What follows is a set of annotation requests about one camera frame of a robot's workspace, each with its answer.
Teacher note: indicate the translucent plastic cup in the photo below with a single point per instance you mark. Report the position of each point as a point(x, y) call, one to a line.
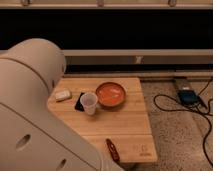
point(89, 102)

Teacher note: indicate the black flat card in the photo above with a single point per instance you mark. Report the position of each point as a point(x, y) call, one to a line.
point(78, 105)

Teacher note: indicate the orange bowl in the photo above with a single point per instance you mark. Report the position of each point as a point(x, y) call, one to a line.
point(110, 94)

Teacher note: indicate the dark red brown snack bar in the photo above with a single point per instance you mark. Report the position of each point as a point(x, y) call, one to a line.
point(113, 151)

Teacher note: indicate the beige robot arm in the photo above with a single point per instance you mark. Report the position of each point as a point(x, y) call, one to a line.
point(31, 137)

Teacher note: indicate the white sponge block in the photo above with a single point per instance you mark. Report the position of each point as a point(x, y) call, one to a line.
point(63, 95)

